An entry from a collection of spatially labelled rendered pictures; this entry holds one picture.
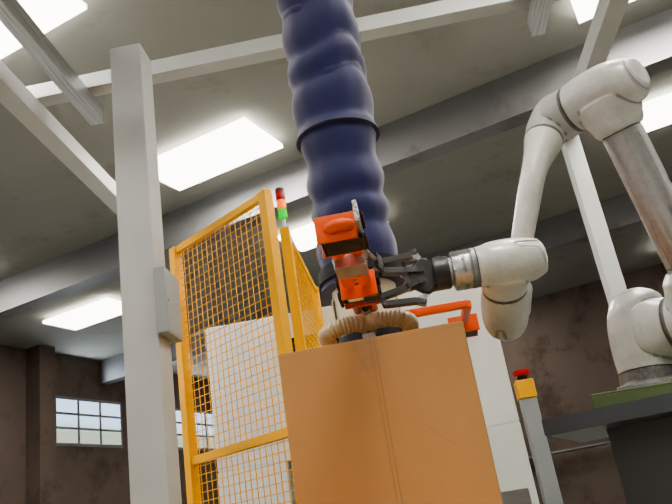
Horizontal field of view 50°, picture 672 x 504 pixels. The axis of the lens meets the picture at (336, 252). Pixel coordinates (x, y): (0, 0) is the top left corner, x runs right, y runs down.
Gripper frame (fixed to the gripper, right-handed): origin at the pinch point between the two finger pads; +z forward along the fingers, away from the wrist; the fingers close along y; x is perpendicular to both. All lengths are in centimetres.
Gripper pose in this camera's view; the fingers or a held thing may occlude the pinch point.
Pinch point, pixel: (360, 287)
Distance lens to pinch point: 162.7
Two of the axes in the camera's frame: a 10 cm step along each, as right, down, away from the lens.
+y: 1.4, 9.2, -3.6
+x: 1.2, 3.5, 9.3
